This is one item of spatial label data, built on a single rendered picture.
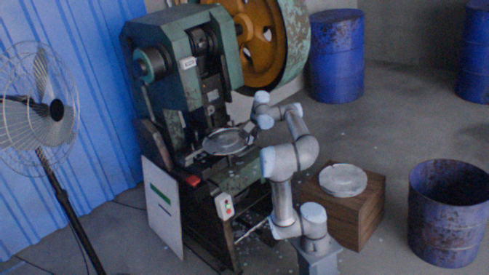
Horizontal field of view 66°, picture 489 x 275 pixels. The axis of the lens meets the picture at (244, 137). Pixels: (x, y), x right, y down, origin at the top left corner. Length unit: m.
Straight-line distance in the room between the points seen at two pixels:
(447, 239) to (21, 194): 2.78
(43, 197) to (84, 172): 0.33
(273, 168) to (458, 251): 1.31
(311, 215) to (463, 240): 0.94
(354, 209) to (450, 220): 0.48
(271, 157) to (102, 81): 1.92
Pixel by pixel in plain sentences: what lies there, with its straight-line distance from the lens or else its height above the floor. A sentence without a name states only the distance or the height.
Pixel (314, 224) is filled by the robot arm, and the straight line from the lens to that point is 1.77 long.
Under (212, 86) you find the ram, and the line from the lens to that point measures 2.07.
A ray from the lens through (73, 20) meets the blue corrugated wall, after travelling 2.94.
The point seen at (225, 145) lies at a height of 0.79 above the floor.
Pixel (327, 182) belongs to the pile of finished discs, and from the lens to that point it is 2.40.
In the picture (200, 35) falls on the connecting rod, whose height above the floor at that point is 1.40.
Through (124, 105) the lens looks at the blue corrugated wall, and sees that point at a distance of 3.18.
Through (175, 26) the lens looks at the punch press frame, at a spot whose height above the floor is 1.48.
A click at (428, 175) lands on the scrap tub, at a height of 0.37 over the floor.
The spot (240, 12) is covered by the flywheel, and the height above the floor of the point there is 1.41.
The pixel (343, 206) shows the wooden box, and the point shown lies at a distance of 2.30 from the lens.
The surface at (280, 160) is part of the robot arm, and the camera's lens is 1.43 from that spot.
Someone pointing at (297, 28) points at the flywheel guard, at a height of 1.35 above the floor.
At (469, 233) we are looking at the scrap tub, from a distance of 2.35.
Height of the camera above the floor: 1.86
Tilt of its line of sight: 30 degrees down
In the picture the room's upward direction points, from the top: 10 degrees counter-clockwise
